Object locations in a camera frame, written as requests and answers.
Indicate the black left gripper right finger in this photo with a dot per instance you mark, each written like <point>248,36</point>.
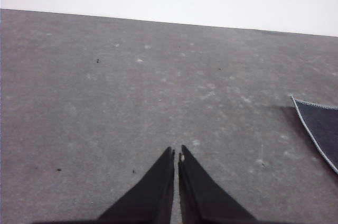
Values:
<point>200,195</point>

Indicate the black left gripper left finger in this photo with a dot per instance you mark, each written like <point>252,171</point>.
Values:
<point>150,195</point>

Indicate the purple towel with grey hem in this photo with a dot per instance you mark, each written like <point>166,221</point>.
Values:
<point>320,131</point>

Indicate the grey table cloth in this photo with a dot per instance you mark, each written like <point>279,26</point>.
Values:
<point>105,102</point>

